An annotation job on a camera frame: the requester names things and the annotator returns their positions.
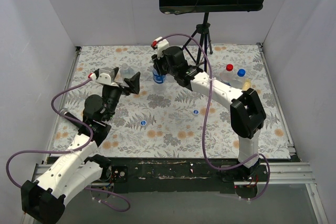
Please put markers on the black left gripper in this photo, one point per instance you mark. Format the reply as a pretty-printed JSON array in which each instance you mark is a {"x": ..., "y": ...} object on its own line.
[{"x": 122, "y": 87}]

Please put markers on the blue label water bottle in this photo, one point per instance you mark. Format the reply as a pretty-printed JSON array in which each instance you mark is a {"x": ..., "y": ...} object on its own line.
[{"x": 159, "y": 82}]

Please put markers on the white blue label bottle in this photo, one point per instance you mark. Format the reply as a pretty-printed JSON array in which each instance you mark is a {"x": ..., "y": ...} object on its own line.
[{"x": 126, "y": 71}]

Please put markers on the red bottle cap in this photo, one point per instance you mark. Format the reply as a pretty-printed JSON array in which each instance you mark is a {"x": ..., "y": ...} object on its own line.
[{"x": 229, "y": 67}]

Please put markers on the cream toy microphone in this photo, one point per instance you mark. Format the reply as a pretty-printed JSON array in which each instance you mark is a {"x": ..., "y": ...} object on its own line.
[{"x": 246, "y": 85}]

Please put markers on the Pepsi label clear bottle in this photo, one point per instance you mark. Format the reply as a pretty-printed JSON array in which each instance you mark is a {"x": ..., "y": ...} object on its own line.
[{"x": 237, "y": 82}]

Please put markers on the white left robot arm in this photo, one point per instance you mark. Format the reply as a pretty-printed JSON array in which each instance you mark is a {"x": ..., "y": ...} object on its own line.
[{"x": 78, "y": 166}]

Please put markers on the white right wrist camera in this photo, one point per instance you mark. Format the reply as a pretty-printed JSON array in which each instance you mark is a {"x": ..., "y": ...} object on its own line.
[{"x": 160, "y": 45}]

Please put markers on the floral tablecloth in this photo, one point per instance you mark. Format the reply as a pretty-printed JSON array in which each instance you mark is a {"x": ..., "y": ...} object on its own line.
[{"x": 172, "y": 130}]

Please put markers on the plain blue bottle cap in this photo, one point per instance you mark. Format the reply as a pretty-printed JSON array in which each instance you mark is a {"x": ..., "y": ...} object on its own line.
[{"x": 241, "y": 72}]

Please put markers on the red label clear bottle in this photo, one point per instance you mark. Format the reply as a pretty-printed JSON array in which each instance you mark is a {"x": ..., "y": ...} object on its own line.
[{"x": 226, "y": 76}]

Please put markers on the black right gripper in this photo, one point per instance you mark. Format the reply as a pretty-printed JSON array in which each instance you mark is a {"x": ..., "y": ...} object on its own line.
[{"x": 157, "y": 64}]

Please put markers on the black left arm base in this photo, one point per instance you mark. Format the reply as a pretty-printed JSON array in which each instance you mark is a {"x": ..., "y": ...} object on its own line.
[{"x": 117, "y": 174}]

